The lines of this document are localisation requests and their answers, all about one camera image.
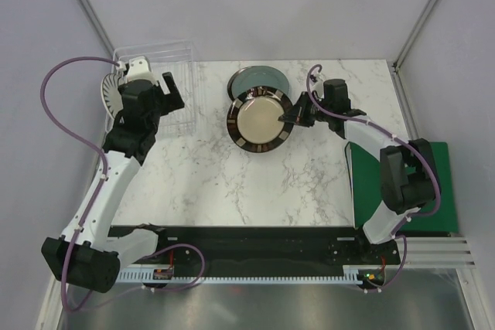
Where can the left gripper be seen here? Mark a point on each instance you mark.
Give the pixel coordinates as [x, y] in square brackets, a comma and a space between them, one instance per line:
[172, 100]

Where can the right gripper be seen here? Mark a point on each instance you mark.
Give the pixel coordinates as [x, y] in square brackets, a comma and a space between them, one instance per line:
[298, 114]

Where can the black striped rim plate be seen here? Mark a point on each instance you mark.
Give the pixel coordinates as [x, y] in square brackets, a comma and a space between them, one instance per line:
[253, 119]

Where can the teal green plate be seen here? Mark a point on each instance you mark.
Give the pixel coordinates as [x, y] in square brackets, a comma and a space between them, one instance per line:
[267, 76]

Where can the brown rim cream plate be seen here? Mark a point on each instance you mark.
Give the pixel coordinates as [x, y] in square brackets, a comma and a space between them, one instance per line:
[233, 90]

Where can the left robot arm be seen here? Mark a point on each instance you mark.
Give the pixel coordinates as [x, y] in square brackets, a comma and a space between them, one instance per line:
[83, 255]

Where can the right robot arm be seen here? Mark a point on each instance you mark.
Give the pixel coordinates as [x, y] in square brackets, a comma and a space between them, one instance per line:
[408, 177]

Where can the white black radial plate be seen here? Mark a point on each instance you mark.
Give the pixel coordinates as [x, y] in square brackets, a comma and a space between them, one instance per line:
[110, 94]

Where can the green binder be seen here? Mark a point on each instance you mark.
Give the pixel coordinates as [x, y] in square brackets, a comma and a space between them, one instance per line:
[364, 170]

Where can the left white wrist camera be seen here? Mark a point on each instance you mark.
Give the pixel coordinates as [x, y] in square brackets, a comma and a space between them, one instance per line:
[138, 68]

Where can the white wire dish rack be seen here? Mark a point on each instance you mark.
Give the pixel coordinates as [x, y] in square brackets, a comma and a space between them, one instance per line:
[175, 57]

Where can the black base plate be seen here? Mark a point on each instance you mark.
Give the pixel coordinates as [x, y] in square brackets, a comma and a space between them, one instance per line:
[267, 250]

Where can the white cable duct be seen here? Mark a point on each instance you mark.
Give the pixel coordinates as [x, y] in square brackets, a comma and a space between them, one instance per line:
[163, 274]

